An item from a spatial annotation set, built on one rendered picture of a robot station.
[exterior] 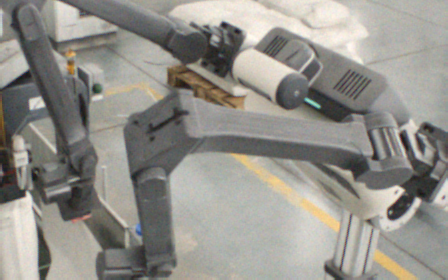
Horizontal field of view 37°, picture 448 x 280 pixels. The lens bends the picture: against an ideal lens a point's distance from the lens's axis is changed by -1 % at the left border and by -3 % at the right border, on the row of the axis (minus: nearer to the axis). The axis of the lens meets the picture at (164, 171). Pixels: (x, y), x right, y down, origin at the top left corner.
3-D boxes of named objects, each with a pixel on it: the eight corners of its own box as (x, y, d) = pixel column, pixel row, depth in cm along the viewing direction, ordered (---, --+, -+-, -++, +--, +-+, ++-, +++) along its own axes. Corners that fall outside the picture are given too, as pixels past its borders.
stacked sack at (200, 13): (275, 25, 479) (277, 6, 472) (195, 38, 451) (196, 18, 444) (240, 8, 511) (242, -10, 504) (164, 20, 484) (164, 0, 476)
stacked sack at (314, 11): (355, 25, 483) (358, 5, 475) (310, 34, 463) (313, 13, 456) (294, 0, 532) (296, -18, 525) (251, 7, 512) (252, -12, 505)
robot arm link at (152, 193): (172, 174, 90) (160, 107, 95) (130, 181, 90) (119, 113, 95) (180, 279, 128) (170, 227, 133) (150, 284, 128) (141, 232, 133)
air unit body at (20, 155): (35, 189, 180) (30, 137, 172) (18, 194, 177) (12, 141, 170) (28, 181, 183) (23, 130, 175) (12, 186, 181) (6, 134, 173)
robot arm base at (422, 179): (427, 121, 115) (392, 182, 118) (404, 109, 110) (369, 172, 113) (468, 142, 109) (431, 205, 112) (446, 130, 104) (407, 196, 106)
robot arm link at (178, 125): (168, 139, 83) (155, 73, 87) (124, 191, 93) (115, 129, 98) (424, 168, 103) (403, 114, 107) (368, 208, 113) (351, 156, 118)
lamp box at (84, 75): (104, 101, 186) (103, 71, 181) (89, 105, 184) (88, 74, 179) (92, 91, 191) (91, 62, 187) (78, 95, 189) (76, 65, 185)
